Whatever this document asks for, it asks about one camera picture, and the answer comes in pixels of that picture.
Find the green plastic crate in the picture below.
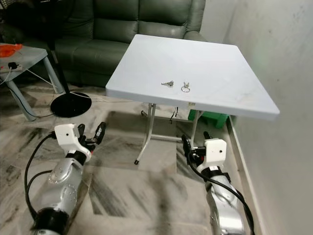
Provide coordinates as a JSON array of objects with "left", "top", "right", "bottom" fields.
[{"left": 188, "top": 110, "right": 230, "bottom": 129}]

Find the grey side table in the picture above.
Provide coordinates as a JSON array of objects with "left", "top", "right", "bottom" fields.
[{"left": 0, "top": 46, "right": 67, "bottom": 121}]

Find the white power strip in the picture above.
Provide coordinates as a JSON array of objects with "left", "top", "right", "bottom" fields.
[{"left": 7, "top": 61, "right": 26, "bottom": 71}]

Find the dark green leather sofa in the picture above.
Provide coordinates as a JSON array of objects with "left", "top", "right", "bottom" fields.
[{"left": 0, "top": 0, "right": 207, "bottom": 88}]

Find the orange plastic bag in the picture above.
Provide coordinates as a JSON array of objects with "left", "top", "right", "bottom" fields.
[{"left": 0, "top": 43, "right": 23, "bottom": 57}]

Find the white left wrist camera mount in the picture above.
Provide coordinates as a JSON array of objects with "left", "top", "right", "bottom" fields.
[{"left": 54, "top": 123, "right": 92, "bottom": 160}]

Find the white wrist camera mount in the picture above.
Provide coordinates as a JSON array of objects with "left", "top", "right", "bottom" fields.
[
  {"left": 54, "top": 123, "right": 92, "bottom": 160},
  {"left": 202, "top": 139, "right": 227, "bottom": 170}
]

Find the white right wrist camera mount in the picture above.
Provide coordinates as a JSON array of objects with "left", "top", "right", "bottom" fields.
[{"left": 202, "top": 139, "right": 227, "bottom": 170}]

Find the black pedestal stand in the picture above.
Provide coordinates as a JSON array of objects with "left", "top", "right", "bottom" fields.
[{"left": 42, "top": 0, "right": 92, "bottom": 118}]

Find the black power cable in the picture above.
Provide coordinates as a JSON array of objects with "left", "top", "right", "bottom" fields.
[{"left": 23, "top": 92, "right": 55, "bottom": 118}]

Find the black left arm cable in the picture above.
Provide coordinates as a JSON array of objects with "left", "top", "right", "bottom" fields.
[{"left": 24, "top": 133, "right": 57, "bottom": 222}]

